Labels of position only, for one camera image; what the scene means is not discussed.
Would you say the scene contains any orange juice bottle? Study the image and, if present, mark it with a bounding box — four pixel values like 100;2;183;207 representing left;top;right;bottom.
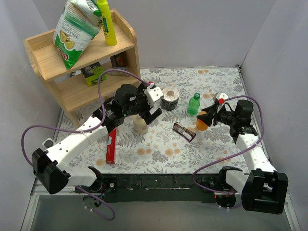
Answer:
196;118;208;131

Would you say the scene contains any green plastic bottle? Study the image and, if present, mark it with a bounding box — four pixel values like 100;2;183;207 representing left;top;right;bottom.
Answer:
187;97;200;116

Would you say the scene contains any green bottle cap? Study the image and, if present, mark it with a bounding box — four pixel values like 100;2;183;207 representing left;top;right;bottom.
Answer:
193;93;200;100

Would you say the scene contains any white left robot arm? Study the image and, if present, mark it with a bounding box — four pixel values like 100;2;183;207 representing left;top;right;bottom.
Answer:
32;83;164;194

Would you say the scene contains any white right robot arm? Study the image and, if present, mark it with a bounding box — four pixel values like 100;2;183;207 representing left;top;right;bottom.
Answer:
197;99;288;214

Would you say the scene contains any cream pump soap bottle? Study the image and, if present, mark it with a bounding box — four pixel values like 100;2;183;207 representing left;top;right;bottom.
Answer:
133;115;149;134

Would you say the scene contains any yellow squeeze bottle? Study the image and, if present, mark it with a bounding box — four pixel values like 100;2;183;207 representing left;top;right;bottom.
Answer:
97;0;117;46

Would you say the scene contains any brown chocolate bar wrapper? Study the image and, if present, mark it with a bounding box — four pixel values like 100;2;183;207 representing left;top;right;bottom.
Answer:
172;123;196;142

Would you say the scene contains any floral table mat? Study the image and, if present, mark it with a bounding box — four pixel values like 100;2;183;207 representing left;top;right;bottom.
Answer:
69;67;249;174

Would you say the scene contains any dark orange box on shelf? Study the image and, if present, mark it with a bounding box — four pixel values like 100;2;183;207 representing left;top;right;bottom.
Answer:
110;52;127;69

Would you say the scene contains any red toothpaste box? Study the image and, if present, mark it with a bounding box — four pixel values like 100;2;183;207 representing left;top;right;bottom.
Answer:
105;129;117;164

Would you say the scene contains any wooden shelf unit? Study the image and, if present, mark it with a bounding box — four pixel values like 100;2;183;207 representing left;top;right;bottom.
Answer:
23;9;140;127

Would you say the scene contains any green black box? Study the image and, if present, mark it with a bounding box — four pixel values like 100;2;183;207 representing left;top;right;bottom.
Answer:
81;62;104;86

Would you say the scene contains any white button box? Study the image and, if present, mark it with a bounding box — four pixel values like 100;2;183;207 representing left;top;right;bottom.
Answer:
42;138;55;148

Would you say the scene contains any green white chips bag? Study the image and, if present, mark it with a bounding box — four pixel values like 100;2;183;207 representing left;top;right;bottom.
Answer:
52;0;102;70

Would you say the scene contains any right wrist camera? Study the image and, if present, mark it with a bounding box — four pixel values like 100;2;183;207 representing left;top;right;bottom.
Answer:
213;92;229;113

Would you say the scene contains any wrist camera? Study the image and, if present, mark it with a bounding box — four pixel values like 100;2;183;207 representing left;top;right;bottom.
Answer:
144;81;164;106
213;92;229;113

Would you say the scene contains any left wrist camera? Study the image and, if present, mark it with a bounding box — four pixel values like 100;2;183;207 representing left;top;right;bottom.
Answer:
144;81;164;106

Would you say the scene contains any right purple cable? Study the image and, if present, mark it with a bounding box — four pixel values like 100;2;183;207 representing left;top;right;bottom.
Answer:
192;95;264;193

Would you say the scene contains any purple cable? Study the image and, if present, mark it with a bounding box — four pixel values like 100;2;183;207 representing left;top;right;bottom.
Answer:
21;69;154;167
192;95;264;193

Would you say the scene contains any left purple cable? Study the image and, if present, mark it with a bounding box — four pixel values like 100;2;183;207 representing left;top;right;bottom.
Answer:
21;69;154;167

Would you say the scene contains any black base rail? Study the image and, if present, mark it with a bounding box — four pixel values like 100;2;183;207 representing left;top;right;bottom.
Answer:
74;173;247;204

